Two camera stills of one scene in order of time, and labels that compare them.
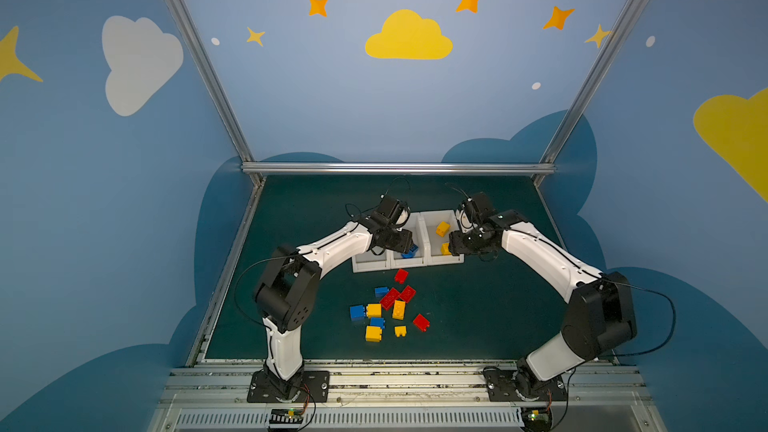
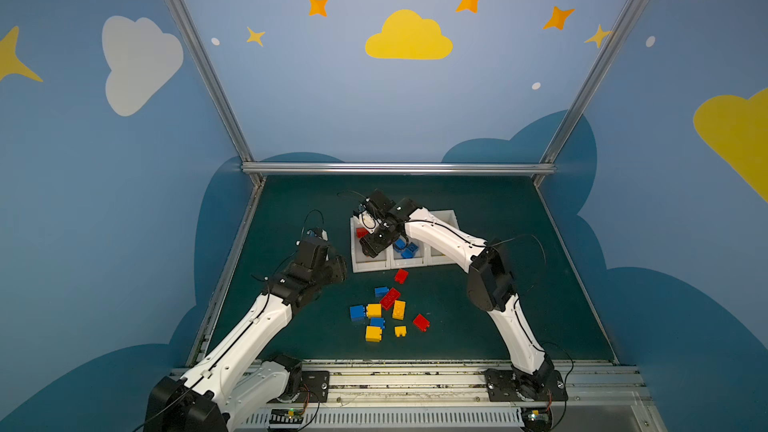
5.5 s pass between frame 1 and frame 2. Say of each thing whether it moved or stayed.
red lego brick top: stayed
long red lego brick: stayed
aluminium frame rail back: stayed
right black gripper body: moved
